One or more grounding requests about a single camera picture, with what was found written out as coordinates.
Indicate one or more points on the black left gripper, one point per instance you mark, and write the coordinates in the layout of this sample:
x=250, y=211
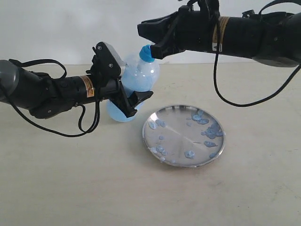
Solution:
x=116, y=93

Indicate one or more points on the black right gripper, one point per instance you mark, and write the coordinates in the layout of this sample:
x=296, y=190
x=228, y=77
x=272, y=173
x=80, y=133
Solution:
x=197, y=30

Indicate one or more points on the blue pump soap bottle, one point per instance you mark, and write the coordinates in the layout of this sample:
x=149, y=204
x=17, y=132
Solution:
x=142, y=71

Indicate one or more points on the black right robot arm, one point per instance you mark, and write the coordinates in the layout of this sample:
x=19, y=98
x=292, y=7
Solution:
x=269, y=38

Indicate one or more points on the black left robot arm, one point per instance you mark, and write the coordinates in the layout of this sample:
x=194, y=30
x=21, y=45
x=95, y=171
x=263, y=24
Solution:
x=45, y=97

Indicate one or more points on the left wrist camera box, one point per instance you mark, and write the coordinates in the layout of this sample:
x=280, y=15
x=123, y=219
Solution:
x=106, y=62

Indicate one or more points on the round steel plate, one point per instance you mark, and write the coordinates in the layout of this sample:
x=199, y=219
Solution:
x=183, y=136

